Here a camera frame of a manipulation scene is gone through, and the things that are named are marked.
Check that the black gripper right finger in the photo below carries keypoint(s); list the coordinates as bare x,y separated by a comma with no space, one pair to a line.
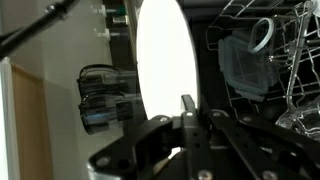
266,150

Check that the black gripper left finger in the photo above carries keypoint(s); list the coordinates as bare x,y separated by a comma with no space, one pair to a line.
133,150

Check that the white dinner plate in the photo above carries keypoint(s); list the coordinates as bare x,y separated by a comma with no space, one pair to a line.
166,56

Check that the clear drinking glass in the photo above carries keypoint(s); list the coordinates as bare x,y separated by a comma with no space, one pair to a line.
300,116

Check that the black metal rod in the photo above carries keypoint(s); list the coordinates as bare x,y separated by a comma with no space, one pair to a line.
33,26

